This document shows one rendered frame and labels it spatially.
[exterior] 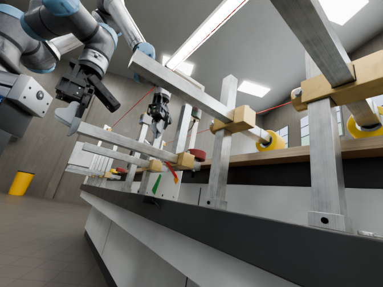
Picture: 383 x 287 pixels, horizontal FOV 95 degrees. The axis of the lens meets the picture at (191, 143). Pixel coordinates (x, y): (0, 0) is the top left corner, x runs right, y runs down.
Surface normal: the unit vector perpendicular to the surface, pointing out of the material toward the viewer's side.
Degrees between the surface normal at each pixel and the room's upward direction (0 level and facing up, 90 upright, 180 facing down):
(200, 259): 90
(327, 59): 180
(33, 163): 90
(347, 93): 180
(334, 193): 90
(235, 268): 90
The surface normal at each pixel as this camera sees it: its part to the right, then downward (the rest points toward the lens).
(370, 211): -0.78, -0.33
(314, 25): -0.17, 0.93
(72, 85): 0.60, -0.16
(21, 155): 0.22, -0.28
